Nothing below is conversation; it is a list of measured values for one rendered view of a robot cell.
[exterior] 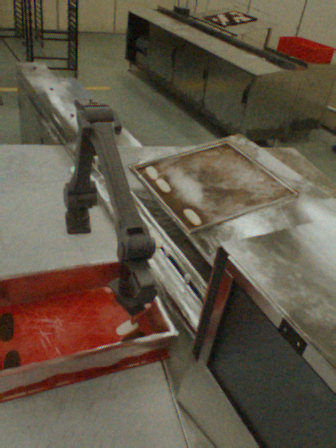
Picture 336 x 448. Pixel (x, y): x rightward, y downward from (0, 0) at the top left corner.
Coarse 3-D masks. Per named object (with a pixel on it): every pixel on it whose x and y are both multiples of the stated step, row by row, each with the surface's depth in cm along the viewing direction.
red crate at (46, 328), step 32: (96, 288) 127; (32, 320) 114; (64, 320) 115; (96, 320) 117; (0, 352) 104; (32, 352) 105; (64, 352) 107; (160, 352) 106; (32, 384) 95; (64, 384) 98
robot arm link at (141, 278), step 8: (120, 248) 97; (120, 256) 98; (152, 256) 101; (128, 264) 98; (136, 264) 99; (144, 264) 99; (136, 272) 97; (144, 272) 97; (128, 280) 99; (136, 280) 97; (144, 280) 95; (152, 280) 96; (136, 288) 96; (144, 288) 95; (152, 288) 96; (136, 296) 96; (144, 296) 97; (152, 296) 98; (144, 304) 99
